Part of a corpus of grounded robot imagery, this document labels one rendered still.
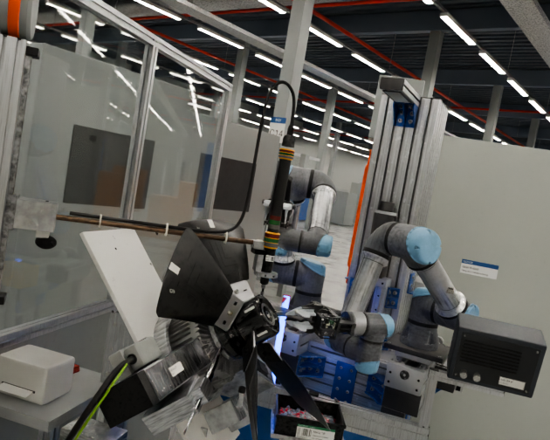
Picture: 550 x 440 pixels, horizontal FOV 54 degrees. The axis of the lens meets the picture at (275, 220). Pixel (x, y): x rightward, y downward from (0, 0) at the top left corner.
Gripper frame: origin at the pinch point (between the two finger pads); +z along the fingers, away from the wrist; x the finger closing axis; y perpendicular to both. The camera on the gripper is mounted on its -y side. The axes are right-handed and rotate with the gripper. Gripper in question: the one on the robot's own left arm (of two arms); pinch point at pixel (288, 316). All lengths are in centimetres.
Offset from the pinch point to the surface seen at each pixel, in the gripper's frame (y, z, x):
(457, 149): -115, -139, -63
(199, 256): 19.0, 36.0, -21.2
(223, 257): -2.7, 22.8, -15.4
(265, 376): 4.2, 5.0, 17.8
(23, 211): 3, 76, -23
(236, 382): 4.0, 13.8, 20.0
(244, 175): -425, -119, 5
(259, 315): 18.2, 17.0, -6.9
